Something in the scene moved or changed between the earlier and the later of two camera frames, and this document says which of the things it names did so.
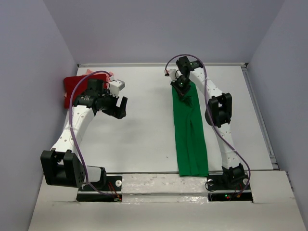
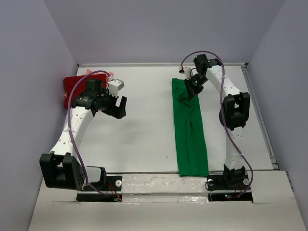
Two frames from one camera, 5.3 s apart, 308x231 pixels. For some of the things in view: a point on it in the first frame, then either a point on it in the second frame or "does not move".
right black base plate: [228, 188] does not move
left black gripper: [115, 111] does not move
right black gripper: [180, 91] to [191, 91]
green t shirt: [190, 146] does not move
